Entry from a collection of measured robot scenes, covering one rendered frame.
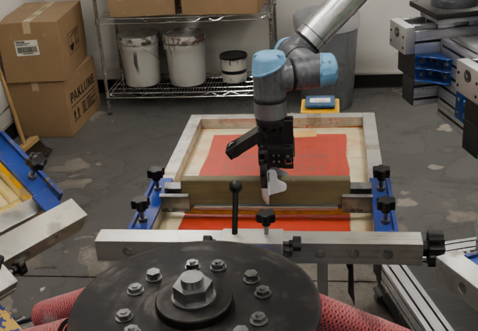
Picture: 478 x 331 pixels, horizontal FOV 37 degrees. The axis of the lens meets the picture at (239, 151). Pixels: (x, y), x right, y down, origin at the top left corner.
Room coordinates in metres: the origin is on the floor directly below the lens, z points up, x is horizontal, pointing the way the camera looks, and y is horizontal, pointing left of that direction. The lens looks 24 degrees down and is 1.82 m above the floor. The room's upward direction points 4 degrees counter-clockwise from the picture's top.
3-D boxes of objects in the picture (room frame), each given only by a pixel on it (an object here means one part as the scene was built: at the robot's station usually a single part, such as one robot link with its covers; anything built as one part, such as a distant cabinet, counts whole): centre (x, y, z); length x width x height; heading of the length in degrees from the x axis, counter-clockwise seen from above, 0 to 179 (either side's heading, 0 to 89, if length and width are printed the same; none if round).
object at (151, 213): (1.55, 0.22, 0.97); 0.30 x 0.05 x 0.07; 172
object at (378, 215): (1.47, -0.33, 0.97); 0.30 x 0.05 x 0.07; 172
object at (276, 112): (1.54, -0.08, 1.23); 0.08 x 0.08 x 0.05
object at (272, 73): (1.54, -0.08, 1.31); 0.09 x 0.08 x 0.11; 103
